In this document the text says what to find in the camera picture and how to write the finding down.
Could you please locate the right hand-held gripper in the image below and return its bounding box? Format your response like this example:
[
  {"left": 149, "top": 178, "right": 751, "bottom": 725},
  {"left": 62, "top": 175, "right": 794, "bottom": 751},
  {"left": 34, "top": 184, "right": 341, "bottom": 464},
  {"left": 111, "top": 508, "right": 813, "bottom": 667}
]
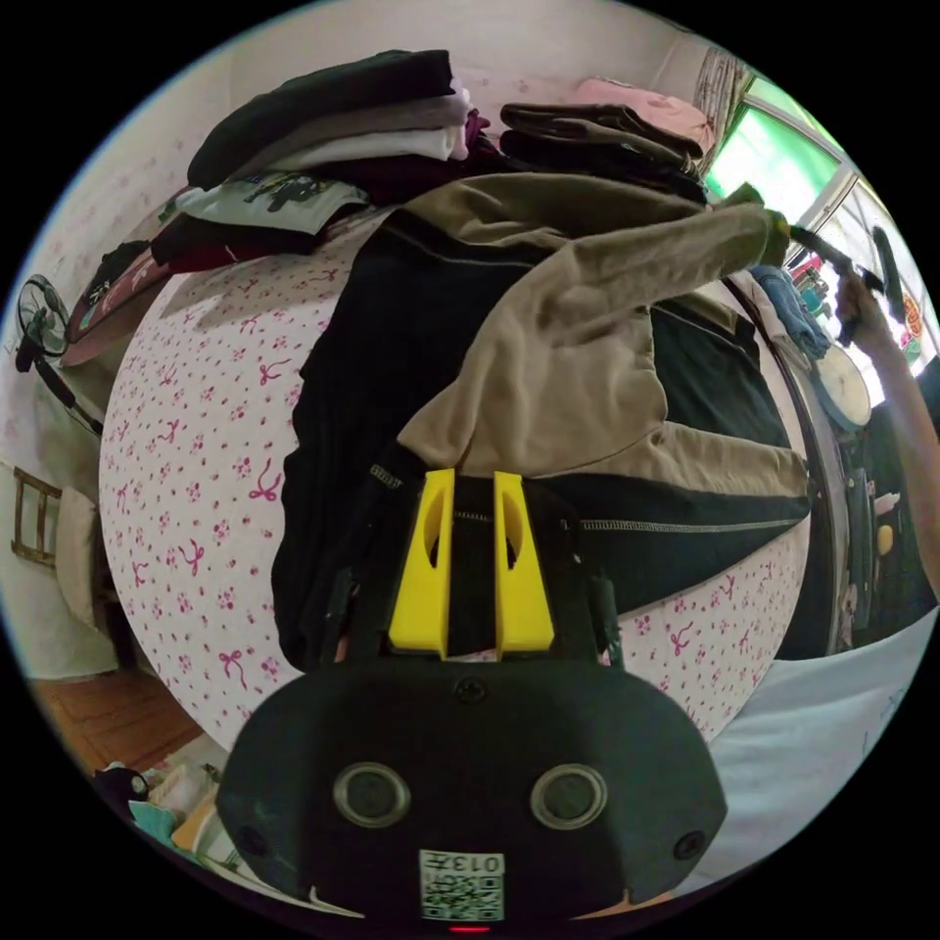
[{"left": 763, "top": 208, "right": 886, "bottom": 348}]

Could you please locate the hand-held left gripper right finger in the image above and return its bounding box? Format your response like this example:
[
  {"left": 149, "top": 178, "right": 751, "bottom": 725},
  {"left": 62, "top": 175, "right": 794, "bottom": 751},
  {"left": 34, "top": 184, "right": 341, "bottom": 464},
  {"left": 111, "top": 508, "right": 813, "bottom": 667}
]
[{"left": 493, "top": 470, "right": 556, "bottom": 661}]

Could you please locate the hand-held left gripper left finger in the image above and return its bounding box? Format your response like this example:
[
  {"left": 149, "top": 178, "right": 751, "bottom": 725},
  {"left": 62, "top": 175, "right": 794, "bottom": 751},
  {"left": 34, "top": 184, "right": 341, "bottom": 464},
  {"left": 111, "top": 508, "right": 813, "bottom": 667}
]
[{"left": 387, "top": 469, "right": 456, "bottom": 660}]

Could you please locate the black brown long sleeve shirt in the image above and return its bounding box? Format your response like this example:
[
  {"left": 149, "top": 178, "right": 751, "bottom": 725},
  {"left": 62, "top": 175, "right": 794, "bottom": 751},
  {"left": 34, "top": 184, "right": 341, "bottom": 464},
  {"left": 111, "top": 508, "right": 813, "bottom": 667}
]
[{"left": 271, "top": 172, "right": 813, "bottom": 674}]

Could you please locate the person's right forearm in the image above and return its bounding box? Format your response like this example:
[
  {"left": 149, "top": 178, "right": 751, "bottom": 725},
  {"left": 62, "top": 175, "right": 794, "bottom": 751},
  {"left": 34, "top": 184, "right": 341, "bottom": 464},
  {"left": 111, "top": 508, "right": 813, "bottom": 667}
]
[{"left": 873, "top": 322, "right": 940, "bottom": 592}]

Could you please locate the person's right hand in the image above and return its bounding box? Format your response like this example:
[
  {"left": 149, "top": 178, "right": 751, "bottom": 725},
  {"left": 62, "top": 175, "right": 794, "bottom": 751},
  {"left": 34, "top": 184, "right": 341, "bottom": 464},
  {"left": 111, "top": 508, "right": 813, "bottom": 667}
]
[{"left": 836, "top": 275, "right": 903, "bottom": 355}]

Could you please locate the blue denim garment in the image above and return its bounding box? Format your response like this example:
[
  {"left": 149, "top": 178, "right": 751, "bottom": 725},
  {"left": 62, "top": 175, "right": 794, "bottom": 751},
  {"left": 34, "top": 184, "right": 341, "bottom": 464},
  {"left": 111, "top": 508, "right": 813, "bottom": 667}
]
[{"left": 756, "top": 263, "right": 832, "bottom": 355}]

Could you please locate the window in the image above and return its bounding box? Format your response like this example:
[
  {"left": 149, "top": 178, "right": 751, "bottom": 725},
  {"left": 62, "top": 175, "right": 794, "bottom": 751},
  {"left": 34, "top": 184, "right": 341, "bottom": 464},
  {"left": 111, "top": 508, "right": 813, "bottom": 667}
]
[{"left": 703, "top": 72, "right": 928, "bottom": 370}]

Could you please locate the round white clock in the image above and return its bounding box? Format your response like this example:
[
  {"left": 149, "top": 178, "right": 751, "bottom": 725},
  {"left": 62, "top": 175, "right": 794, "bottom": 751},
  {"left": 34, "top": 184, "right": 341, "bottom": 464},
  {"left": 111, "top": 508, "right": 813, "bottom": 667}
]
[{"left": 811, "top": 343, "right": 874, "bottom": 434}]

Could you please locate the patterned curtain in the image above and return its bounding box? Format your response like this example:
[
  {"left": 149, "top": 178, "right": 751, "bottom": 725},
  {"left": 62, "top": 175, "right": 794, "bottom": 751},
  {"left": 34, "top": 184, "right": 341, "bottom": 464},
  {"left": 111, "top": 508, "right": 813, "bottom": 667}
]
[{"left": 693, "top": 46, "right": 752, "bottom": 120}]

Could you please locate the pink blanket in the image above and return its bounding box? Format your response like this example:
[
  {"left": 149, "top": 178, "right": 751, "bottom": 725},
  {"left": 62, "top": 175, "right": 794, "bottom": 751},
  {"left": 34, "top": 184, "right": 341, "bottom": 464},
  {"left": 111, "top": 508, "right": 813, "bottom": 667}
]
[{"left": 572, "top": 75, "right": 718, "bottom": 153}]

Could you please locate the bed with pink printed sheet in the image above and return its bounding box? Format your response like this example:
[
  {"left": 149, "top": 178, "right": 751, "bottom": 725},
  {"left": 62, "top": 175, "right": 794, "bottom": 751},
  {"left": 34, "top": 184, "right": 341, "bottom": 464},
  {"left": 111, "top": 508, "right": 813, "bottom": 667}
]
[{"left": 99, "top": 212, "right": 817, "bottom": 754}]

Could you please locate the wooden chair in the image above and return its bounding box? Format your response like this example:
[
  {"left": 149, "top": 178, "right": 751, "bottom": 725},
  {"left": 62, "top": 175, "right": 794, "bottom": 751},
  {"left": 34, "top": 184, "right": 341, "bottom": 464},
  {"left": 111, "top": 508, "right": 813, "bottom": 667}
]
[{"left": 10, "top": 466, "right": 65, "bottom": 571}]

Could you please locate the pile of clothes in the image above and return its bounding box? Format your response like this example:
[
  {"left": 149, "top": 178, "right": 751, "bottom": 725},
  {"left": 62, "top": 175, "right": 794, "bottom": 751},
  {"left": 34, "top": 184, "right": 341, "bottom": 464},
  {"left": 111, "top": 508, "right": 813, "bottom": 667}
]
[{"left": 150, "top": 49, "right": 718, "bottom": 274}]

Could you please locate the black standing fan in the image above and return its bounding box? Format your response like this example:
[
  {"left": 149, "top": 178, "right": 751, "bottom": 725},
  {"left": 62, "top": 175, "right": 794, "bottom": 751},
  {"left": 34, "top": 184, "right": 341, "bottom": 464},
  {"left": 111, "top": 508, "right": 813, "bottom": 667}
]
[{"left": 13, "top": 273, "right": 106, "bottom": 440}]

